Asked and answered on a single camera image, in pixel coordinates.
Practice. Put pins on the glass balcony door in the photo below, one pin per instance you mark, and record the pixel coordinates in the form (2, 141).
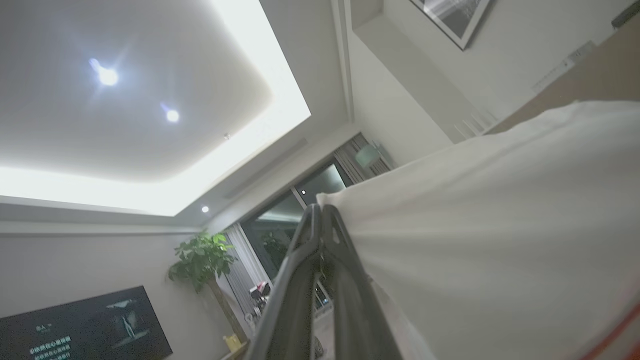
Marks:
(280, 225)

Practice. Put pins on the mint green round fan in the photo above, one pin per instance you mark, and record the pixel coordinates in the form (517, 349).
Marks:
(369, 156)

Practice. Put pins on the beige wooden platform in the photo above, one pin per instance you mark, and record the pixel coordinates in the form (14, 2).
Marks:
(600, 75)

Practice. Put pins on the grey window curtain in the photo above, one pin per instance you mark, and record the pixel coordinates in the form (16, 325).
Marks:
(245, 280)
(350, 160)

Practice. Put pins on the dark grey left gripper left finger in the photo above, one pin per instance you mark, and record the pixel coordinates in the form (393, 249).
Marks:
(290, 310)

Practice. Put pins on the small yellow box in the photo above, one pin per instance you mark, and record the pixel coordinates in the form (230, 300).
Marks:
(232, 344)

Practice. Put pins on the black framed monochrome picture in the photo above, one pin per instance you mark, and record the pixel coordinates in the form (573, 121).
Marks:
(457, 15)

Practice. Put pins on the green potted plant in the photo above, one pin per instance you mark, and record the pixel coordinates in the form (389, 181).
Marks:
(200, 255)

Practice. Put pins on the red and white garment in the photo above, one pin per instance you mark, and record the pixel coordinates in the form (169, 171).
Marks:
(500, 225)

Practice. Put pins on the round ceiling spotlight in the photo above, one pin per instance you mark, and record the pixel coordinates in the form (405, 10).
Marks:
(172, 115)
(107, 76)

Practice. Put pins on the black flat screen television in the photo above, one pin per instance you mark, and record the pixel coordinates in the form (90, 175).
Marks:
(90, 330)

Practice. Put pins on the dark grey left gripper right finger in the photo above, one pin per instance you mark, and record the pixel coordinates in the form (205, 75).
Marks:
(355, 320)

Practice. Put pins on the white wall power strip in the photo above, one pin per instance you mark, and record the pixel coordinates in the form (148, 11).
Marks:
(565, 64)

